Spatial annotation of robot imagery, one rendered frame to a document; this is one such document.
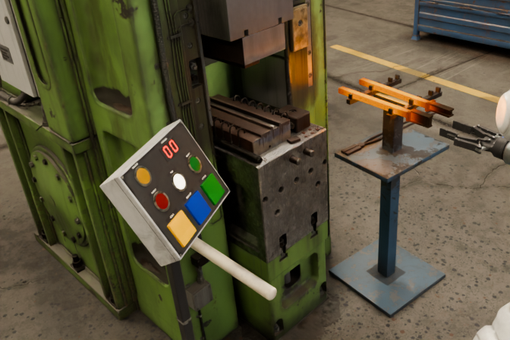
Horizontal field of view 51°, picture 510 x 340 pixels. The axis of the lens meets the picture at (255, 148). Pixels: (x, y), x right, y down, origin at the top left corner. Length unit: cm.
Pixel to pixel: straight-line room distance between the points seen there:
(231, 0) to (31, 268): 205
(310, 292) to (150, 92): 124
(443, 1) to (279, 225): 408
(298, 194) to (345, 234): 96
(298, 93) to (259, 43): 49
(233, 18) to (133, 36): 32
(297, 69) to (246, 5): 54
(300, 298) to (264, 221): 56
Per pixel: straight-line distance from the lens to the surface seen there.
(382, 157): 232
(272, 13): 186
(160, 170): 150
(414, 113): 206
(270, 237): 210
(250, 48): 181
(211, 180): 163
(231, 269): 190
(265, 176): 194
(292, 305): 245
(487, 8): 559
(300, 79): 225
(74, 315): 286
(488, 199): 344
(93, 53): 207
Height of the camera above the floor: 189
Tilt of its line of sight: 29 degrees down
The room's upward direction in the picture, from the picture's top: 5 degrees counter-clockwise
